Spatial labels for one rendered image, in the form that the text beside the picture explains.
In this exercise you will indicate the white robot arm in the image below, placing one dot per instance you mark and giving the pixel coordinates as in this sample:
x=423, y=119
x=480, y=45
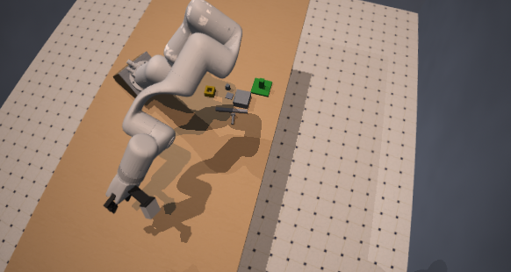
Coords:
x=199, y=54

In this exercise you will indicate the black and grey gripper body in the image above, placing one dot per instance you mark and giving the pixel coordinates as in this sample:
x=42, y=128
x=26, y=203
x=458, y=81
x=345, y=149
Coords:
x=120, y=188

